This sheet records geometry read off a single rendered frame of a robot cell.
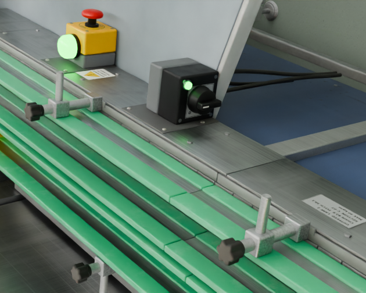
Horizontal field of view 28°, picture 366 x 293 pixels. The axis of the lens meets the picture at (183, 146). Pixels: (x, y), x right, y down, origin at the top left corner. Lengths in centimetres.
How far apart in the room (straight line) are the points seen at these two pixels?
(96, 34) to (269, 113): 34
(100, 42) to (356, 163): 52
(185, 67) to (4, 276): 48
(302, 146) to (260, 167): 13
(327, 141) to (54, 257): 54
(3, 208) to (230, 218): 69
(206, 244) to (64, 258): 42
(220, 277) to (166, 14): 51
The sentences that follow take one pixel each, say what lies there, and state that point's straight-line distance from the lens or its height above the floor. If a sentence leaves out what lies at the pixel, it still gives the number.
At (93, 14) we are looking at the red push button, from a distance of 136.
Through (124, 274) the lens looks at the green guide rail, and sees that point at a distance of 110.
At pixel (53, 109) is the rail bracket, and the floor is 97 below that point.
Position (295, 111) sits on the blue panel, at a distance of 133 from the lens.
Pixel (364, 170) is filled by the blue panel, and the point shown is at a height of 64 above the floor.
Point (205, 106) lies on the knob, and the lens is 111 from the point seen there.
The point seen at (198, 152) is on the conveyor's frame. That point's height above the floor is 87.
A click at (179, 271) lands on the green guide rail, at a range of 98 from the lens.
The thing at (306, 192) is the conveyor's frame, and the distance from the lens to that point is 99.
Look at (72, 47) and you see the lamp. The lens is 134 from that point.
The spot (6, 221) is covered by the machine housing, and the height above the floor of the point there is 95.
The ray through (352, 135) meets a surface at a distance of 122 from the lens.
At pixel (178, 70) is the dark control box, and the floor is 82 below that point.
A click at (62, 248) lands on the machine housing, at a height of 90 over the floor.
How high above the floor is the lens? 152
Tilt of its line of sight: 38 degrees down
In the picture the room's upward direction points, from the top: 103 degrees counter-clockwise
